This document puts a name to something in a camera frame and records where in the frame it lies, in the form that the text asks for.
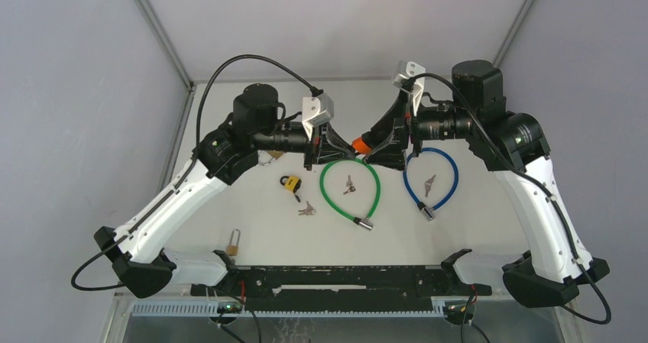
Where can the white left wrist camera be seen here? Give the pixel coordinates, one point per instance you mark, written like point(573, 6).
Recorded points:
point(317, 110)

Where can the orange black padlock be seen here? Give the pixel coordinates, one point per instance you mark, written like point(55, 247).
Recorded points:
point(360, 146)

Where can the small brass padlock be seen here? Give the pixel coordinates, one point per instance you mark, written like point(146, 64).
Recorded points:
point(233, 245)

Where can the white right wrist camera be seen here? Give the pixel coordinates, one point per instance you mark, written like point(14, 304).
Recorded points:
point(404, 80)

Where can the yellow tag padlock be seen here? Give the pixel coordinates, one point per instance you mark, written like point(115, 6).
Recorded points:
point(292, 184)

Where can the blue cable lock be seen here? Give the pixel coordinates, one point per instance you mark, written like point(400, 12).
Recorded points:
point(428, 211)

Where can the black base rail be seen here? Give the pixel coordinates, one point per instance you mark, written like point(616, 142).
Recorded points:
point(405, 288)

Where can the green lock silver keys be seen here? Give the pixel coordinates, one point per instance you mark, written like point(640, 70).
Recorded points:
point(350, 188)

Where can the large brass padlock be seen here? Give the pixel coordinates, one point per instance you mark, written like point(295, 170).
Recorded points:
point(266, 157)

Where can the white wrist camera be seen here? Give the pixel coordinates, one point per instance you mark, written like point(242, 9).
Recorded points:
point(317, 110)
point(404, 80)

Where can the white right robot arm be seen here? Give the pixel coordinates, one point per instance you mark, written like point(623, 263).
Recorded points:
point(514, 148)

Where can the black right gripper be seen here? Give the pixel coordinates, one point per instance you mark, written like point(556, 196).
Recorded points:
point(400, 123)

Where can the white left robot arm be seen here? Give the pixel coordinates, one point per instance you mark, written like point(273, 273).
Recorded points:
point(137, 249)

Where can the brass padlock silver keys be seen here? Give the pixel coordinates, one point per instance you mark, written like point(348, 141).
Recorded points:
point(308, 210)

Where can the green cable lock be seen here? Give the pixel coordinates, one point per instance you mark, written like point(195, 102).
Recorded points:
point(362, 222)

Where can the blue lock silver keys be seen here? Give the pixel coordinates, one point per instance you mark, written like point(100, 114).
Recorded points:
point(428, 185)

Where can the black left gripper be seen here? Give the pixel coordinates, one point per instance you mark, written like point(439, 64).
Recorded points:
point(315, 153)

